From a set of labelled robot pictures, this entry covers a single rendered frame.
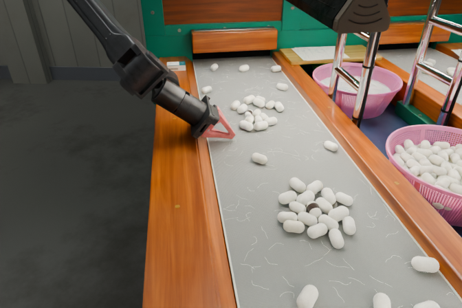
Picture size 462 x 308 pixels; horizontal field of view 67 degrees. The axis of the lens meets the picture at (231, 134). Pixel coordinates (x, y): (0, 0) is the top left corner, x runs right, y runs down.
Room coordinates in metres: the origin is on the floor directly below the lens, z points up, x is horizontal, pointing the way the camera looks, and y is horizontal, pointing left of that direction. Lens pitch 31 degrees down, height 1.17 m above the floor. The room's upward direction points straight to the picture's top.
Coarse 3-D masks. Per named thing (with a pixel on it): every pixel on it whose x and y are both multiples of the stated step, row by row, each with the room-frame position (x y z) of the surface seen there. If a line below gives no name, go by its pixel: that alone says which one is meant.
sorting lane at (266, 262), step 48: (240, 96) 0.93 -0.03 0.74; (288, 96) 0.93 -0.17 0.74; (240, 144) 0.67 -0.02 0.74; (288, 144) 0.67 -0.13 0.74; (240, 192) 0.50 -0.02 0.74; (336, 192) 0.50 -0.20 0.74; (240, 240) 0.39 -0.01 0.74; (288, 240) 0.39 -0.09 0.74; (384, 240) 0.39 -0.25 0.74; (240, 288) 0.30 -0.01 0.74; (288, 288) 0.30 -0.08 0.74; (336, 288) 0.30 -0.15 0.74; (384, 288) 0.30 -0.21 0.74; (432, 288) 0.30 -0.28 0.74
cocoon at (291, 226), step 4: (288, 220) 0.41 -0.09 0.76; (284, 224) 0.41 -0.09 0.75; (288, 224) 0.40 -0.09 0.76; (292, 224) 0.40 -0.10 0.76; (296, 224) 0.40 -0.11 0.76; (300, 224) 0.40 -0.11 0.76; (284, 228) 0.40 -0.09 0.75; (288, 228) 0.40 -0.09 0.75; (292, 228) 0.40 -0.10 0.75; (296, 228) 0.40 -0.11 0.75; (300, 228) 0.40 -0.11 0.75; (304, 228) 0.40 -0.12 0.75; (296, 232) 0.40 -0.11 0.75; (300, 232) 0.40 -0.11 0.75
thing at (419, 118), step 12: (432, 0) 0.93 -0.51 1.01; (432, 12) 0.92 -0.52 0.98; (432, 24) 0.91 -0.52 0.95; (444, 24) 0.87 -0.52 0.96; (456, 24) 0.84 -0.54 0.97; (420, 48) 0.92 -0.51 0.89; (420, 60) 0.92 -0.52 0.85; (432, 72) 0.86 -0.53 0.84; (456, 72) 0.78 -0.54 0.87; (408, 84) 0.93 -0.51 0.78; (456, 84) 0.77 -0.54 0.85; (408, 96) 0.92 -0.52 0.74; (456, 96) 0.77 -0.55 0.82; (396, 108) 0.95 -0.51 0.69; (408, 108) 0.90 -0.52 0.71; (444, 108) 0.78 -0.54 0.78; (408, 120) 0.88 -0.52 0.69; (420, 120) 0.84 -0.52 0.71; (432, 120) 0.83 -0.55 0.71; (444, 120) 0.77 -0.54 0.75
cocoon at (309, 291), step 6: (306, 288) 0.29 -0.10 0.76; (312, 288) 0.29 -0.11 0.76; (300, 294) 0.28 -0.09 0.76; (306, 294) 0.28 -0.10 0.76; (312, 294) 0.28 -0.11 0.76; (300, 300) 0.27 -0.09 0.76; (306, 300) 0.27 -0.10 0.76; (312, 300) 0.27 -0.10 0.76; (300, 306) 0.27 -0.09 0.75; (306, 306) 0.26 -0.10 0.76; (312, 306) 0.27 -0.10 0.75
